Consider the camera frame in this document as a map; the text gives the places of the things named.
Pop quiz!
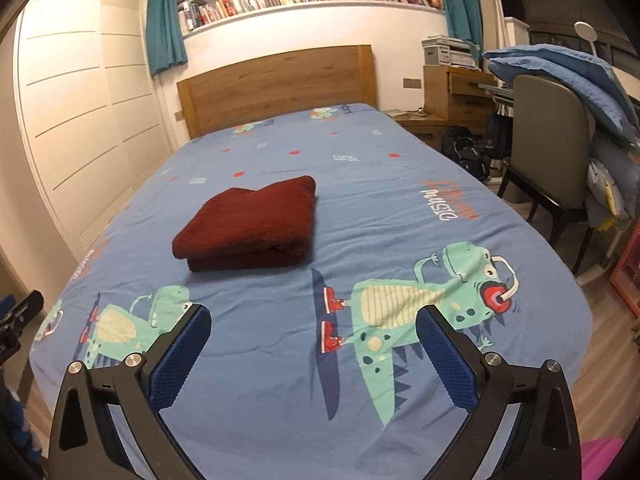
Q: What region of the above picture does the teal curtain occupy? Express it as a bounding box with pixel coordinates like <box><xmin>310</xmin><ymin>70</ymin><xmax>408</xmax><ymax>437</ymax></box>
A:
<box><xmin>431</xmin><ymin>0</ymin><xmax>483</xmax><ymax>68</ymax></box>
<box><xmin>146</xmin><ymin>0</ymin><xmax>189</xmax><ymax>76</ymax></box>

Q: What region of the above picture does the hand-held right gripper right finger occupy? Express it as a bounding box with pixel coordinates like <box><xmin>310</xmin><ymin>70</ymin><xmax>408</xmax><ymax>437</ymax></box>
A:
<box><xmin>416</xmin><ymin>304</ymin><xmax>582</xmax><ymax>480</ymax></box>

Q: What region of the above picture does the white printer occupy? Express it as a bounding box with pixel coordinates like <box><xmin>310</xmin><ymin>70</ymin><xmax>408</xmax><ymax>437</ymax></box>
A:
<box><xmin>421</xmin><ymin>36</ymin><xmax>481</xmax><ymax>68</ymax></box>

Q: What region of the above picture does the white wardrobe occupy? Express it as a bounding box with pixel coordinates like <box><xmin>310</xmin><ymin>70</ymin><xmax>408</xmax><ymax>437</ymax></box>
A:
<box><xmin>12</xmin><ymin>0</ymin><xmax>176</xmax><ymax>241</ymax></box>

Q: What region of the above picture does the blue quilt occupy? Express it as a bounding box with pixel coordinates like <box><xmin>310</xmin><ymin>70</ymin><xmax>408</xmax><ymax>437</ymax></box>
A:
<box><xmin>482</xmin><ymin>45</ymin><xmax>640</xmax><ymax>148</ymax></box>

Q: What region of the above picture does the wooden headboard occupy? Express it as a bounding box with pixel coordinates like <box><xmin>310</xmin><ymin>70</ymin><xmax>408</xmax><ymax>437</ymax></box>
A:
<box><xmin>176</xmin><ymin>45</ymin><xmax>376</xmax><ymax>141</ymax></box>

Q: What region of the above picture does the wooden bedside table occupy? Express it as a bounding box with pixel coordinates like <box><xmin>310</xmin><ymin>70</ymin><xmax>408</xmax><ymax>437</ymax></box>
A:
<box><xmin>387</xmin><ymin>109</ymin><xmax>451</xmax><ymax>152</ymax></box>

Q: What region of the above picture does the grey chair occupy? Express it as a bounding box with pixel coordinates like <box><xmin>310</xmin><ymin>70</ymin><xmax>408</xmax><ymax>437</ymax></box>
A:
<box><xmin>497</xmin><ymin>74</ymin><xmax>608</xmax><ymax>276</ymax></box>

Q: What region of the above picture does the black backpack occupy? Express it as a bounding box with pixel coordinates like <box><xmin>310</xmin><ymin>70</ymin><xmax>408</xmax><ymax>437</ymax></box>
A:
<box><xmin>440</xmin><ymin>125</ymin><xmax>492</xmax><ymax>183</ymax></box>

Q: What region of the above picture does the pink storage crate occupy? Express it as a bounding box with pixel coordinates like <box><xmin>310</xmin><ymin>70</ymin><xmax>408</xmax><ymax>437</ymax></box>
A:
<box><xmin>611</xmin><ymin>220</ymin><xmax>640</xmax><ymax>318</ymax></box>

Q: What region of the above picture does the dark tote bag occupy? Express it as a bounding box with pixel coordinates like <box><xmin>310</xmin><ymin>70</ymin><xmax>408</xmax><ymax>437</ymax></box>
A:
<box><xmin>484</xmin><ymin>114</ymin><xmax>513</xmax><ymax>161</ymax></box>

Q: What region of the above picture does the blue dinosaur print bed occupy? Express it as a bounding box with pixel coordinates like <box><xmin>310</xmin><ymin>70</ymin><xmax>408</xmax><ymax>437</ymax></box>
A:
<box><xmin>29</xmin><ymin>103</ymin><xmax>593</xmax><ymax>480</ymax></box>

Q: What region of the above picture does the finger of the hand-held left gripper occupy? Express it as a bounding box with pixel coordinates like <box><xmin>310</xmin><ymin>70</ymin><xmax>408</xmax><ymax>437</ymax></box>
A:
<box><xmin>0</xmin><ymin>290</ymin><xmax>45</xmax><ymax>363</ymax></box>

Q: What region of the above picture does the white round lamp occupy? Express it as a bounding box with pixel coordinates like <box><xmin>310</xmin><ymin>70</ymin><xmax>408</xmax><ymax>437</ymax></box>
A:
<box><xmin>574</xmin><ymin>21</ymin><xmax>601</xmax><ymax>58</ymax></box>

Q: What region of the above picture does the dark red knit sweater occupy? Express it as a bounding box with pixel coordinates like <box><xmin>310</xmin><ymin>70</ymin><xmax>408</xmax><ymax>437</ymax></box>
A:
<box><xmin>172</xmin><ymin>176</ymin><xmax>317</xmax><ymax>273</ymax></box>

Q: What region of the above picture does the pile of folded bedding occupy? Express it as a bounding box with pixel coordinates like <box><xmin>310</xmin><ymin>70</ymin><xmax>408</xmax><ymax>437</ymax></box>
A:
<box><xmin>585</xmin><ymin>145</ymin><xmax>640</xmax><ymax>232</ymax></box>

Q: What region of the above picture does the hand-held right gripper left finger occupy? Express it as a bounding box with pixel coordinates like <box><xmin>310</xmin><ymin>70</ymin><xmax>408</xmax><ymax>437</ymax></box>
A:
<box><xmin>47</xmin><ymin>303</ymin><xmax>212</xmax><ymax>480</ymax></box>

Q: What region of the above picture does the pink plastic stool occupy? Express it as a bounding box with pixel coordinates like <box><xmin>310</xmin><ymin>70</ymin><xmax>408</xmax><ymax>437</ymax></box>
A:
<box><xmin>580</xmin><ymin>437</ymin><xmax>626</xmax><ymax>480</ymax></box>

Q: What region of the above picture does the wooden drawer cabinet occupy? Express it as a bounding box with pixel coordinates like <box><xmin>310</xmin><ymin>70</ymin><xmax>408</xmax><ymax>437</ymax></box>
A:
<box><xmin>423</xmin><ymin>64</ymin><xmax>501</xmax><ymax>122</ymax></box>

